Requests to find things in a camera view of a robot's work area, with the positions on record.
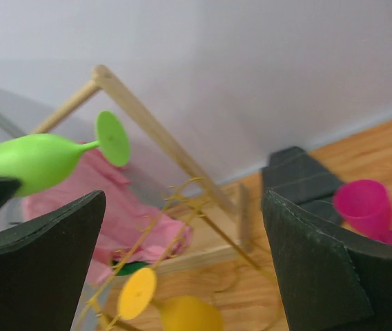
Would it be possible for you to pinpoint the orange wine glass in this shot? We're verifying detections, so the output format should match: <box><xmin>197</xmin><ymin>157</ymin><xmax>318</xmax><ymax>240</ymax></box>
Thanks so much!
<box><xmin>117</xmin><ymin>268</ymin><xmax>224</xmax><ymax>331</ymax></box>

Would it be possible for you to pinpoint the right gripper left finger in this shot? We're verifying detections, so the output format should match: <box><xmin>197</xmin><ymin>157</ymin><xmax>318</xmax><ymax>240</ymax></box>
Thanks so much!
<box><xmin>0</xmin><ymin>191</ymin><xmax>106</xmax><ymax>330</ymax></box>

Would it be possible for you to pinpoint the gold wire glass rack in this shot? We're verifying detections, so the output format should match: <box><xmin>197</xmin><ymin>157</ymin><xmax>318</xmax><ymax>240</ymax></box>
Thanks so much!
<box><xmin>75</xmin><ymin>183</ymin><xmax>276</xmax><ymax>330</ymax></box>

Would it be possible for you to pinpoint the pink wine glass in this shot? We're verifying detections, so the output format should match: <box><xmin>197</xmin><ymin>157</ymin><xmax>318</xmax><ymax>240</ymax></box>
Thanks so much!
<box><xmin>333</xmin><ymin>179</ymin><xmax>392</xmax><ymax>245</ymax></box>

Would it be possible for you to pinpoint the grey folded cloth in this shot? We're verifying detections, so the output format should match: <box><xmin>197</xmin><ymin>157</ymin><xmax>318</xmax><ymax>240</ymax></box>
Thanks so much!
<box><xmin>261</xmin><ymin>146</ymin><xmax>344</xmax><ymax>225</ymax></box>

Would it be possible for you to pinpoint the green wine glass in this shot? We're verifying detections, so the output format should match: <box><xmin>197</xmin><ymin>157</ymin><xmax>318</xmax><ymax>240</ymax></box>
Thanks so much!
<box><xmin>0</xmin><ymin>111</ymin><xmax>130</xmax><ymax>197</ymax></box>

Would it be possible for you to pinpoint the wooden clothes rack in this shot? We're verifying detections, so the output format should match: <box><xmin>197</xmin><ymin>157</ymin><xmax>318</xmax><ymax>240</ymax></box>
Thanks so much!
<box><xmin>33</xmin><ymin>65</ymin><xmax>263</xmax><ymax>272</ymax></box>

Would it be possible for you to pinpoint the pink garment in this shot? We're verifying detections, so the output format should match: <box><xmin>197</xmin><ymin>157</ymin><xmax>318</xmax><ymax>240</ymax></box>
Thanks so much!
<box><xmin>22</xmin><ymin>149</ymin><xmax>192</xmax><ymax>284</ymax></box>

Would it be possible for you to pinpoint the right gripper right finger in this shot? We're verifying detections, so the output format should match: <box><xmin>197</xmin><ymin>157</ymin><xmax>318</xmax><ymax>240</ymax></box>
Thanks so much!
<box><xmin>262</xmin><ymin>190</ymin><xmax>392</xmax><ymax>330</ymax></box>

